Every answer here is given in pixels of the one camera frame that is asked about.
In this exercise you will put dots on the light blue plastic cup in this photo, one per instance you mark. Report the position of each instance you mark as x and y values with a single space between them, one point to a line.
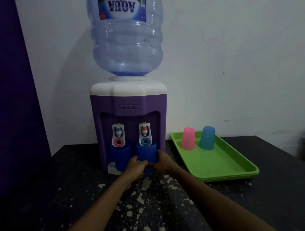
207 138

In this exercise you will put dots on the person's left fingers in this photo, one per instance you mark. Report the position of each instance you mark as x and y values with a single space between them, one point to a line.
141 162

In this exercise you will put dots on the person's right fingers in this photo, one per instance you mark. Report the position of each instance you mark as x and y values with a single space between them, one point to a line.
159 157

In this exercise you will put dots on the green plastic tray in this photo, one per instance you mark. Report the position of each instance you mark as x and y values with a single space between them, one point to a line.
214 164

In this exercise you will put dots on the person's right forearm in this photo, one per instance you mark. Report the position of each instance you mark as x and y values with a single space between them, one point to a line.
214 204

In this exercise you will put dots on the person's right hand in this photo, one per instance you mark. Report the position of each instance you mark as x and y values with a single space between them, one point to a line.
164 164

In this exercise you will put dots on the person's left forearm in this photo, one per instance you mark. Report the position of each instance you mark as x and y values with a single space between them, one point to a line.
104 207

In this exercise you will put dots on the dark blue plastic cup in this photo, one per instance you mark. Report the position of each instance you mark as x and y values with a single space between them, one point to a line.
145 152
121 154

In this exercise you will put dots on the purple and white water dispenser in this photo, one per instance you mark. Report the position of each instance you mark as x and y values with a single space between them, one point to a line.
128 95

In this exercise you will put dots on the white drip tray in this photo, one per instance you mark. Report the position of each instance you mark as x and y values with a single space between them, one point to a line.
111 168

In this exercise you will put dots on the large clear blue water bottle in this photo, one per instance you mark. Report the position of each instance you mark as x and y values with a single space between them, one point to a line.
126 45

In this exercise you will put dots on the person's left hand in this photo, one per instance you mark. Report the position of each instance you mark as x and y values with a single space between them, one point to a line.
133 170

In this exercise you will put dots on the pink plastic cup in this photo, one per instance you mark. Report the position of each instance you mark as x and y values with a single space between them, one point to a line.
188 139

